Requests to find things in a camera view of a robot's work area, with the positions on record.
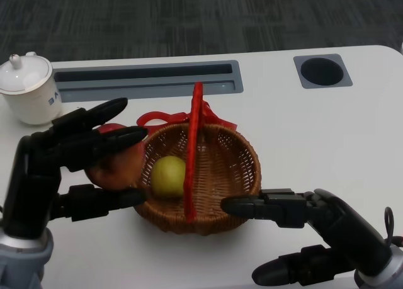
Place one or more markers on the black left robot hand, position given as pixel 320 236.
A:
pixel 37 169

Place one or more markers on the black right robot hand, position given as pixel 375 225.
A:
pixel 346 219

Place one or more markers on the red apple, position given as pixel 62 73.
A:
pixel 119 172

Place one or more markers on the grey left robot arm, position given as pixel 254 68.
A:
pixel 22 260

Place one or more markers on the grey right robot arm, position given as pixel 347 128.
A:
pixel 387 273

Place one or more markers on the white lidded ceramic mug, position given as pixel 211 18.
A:
pixel 28 103

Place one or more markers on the yellow-green pear without stem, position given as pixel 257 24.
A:
pixel 168 177

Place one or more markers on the grey long table slot tray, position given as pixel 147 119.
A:
pixel 141 86

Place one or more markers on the grey round cup holder recess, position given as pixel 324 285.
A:
pixel 322 70

